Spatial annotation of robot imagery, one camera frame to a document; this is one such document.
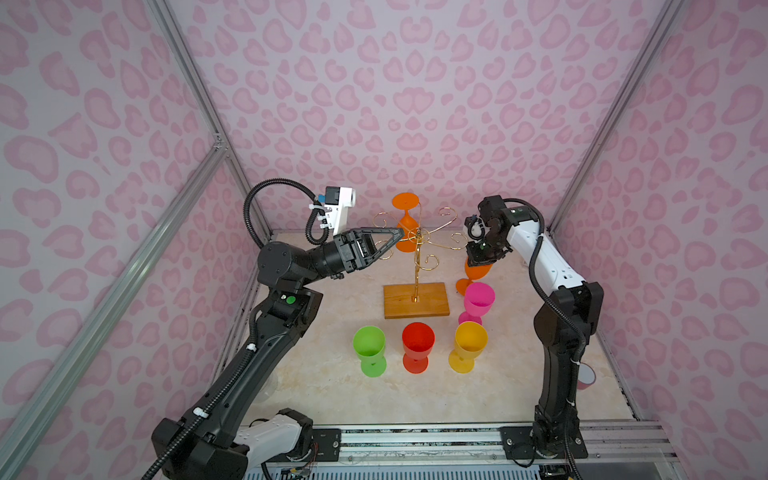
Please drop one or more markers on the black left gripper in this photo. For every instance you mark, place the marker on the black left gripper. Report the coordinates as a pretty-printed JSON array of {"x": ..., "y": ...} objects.
[{"x": 353, "y": 248}]

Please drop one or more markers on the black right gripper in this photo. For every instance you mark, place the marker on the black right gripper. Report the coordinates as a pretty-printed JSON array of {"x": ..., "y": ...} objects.
[{"x": 476, "y": 258}]

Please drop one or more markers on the gold wire glass rack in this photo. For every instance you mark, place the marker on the gold wire glass rack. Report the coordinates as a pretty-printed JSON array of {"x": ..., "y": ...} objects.
[{"x": 431, "y": 261}]

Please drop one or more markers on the orange wine glass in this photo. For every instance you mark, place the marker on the orange wine glass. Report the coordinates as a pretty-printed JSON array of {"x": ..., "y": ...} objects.
[
  {"x": 472, "y": 274},
  {"x": 406, "y": 202}
]

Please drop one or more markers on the orange wine glass front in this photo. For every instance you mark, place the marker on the orange wine glass front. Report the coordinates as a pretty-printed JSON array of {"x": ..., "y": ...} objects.
[{"x": 472, "y": 274}]

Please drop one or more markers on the wooden rack base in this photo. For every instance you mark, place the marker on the wooden rack base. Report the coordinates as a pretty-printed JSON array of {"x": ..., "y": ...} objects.
[{"x": 403, "y": 301}]

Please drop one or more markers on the pink plastic wine glass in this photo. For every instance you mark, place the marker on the pink plastic wine glass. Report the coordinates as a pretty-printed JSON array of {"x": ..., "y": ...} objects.
[{"x": 478, "y": 300}]

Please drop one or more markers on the green plastic wine glass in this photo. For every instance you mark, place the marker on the green plastic wine glass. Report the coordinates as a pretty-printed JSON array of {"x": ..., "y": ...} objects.
[{"x": 369, "y": 344}]

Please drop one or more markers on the red plastic wine glass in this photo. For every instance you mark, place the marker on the red plastic wine glass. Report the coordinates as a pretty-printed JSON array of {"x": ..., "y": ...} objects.
[{"x": 418, "y": 341}]

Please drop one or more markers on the yellow plastic wine glass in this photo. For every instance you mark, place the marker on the yellow plastic wine glass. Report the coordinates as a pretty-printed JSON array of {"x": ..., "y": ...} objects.
[{"x": 470, "y": 340}]

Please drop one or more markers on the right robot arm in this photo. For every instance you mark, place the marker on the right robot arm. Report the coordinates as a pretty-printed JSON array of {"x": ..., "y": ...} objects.
[{"x": 564, "y": 323}]

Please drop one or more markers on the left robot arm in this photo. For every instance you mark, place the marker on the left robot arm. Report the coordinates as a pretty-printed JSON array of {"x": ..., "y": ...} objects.
[{"x": 207, "y": 441}]

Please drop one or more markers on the pink tape roll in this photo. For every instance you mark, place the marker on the pink tape roll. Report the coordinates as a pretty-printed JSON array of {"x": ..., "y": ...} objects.
[{"x": 586, "y": 376}]

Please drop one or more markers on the clear tape roll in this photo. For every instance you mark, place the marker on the clear tape roll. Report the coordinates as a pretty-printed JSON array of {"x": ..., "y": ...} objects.
[{"x": 268, "y": 389}]

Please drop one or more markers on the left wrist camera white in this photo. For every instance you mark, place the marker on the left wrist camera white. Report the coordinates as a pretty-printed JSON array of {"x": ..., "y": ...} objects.
[{"x": 330, "y": 211}]

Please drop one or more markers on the aluminium frame corner post right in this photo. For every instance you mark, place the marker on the aluminium frame corner post right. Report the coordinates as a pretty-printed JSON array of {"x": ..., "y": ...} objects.
[{"x": 663, "y": 27}]

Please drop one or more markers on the aluminium frame corner post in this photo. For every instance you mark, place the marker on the aluminium frame corner post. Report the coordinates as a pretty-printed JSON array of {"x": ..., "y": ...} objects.
[
  {"x": 181, "y": 52},
  {"x": 663, "y": 27}
]

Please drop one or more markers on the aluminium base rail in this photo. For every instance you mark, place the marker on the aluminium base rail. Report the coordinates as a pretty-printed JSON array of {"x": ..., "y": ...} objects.
[{"x": 605, "y": 449}]

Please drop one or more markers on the aluminium frame corner post left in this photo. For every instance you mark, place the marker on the aluminium frame corner post left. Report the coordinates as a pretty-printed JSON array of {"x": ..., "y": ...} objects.
[{"x": 181, "y": 52}]

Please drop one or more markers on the aluminium diagonal frame bar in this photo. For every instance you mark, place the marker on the aluminium diagonal frame bar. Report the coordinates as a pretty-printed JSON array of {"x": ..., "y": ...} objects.
[{"x": 38, "y": 414}]

